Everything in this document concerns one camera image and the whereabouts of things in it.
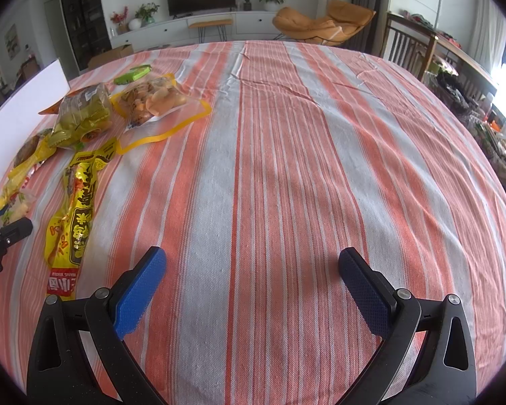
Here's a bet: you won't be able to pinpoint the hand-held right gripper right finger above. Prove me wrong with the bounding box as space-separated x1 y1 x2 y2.
338 248 477 405

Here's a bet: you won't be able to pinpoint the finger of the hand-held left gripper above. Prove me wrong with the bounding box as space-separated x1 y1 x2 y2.
0 218 33 248

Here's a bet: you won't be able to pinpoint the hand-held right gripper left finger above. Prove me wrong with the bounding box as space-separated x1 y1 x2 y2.
26 246 169 405

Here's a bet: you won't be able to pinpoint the small clear snack packet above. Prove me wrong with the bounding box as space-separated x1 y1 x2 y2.
0 177 37 224

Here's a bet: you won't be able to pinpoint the long yellow snack packet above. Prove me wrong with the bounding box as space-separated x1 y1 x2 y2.
45 138 119 302

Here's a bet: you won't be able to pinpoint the translucent yellow snack packet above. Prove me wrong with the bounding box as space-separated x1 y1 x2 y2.
9 129 64 182

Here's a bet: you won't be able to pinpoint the olive green snack bag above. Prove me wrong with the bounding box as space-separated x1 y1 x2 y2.
51 83 112 149

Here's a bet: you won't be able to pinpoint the green snack packet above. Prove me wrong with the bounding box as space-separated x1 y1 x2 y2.
114 64 153 85

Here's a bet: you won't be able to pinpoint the clear yellow-edged snack packet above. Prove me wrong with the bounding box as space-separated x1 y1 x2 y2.
111 73 213 155

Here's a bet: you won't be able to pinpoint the white board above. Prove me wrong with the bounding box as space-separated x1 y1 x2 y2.
0 58 72 186

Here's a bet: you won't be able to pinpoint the orange striped tablecloth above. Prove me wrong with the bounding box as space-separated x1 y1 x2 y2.
0 40 506 405

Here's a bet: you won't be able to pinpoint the cardboard box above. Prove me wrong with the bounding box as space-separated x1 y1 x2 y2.
88 44 135 69

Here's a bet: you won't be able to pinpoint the dark bookshelf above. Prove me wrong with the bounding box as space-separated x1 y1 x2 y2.
58 0 111 70

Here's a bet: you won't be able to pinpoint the cluttered side table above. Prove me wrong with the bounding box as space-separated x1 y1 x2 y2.
422 29 506 186

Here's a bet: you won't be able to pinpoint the red flowers in vase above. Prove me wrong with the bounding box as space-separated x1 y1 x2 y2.
110 7 130 34

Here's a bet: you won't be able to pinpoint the wooden chair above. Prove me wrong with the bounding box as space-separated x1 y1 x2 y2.
379 12 439 83

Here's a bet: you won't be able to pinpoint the leafy plant in vase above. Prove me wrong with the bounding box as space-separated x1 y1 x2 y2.
135 3 160 25

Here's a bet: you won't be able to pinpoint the orange lounge chair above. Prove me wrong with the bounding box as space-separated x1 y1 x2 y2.
272 0 377 47

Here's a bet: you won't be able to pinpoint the wooden stool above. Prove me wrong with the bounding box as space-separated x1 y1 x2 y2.
188 17 234 44

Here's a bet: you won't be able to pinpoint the white tv cabinet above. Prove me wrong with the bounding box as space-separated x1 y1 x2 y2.
110 10 287 53

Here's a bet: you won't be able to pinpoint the framed wall picture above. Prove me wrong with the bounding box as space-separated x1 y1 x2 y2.
4 24 19 60

